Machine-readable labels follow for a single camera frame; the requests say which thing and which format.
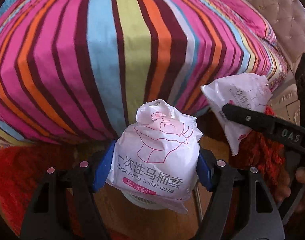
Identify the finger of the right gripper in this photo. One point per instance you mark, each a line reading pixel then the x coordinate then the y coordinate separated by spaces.
pixel 284 132

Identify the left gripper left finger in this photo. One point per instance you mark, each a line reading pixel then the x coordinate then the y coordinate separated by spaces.
pixel 47 215

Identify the beige tufted headboard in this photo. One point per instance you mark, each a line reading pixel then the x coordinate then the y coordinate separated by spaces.
pixel 287 18

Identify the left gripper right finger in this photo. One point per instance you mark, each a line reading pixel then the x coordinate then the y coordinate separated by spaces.
pixel 241 205

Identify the striped colourful bed sheet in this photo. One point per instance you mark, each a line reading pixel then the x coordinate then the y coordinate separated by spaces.
pixel 78 70

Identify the pink striped pillow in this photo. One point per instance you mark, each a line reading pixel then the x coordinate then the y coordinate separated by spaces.
pixel 253 19

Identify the red fluffy rug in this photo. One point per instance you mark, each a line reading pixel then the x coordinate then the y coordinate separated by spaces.
pixel 23 168

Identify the white toilet cover packet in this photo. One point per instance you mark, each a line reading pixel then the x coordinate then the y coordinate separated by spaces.
pixel 246 90
pixel 156 157

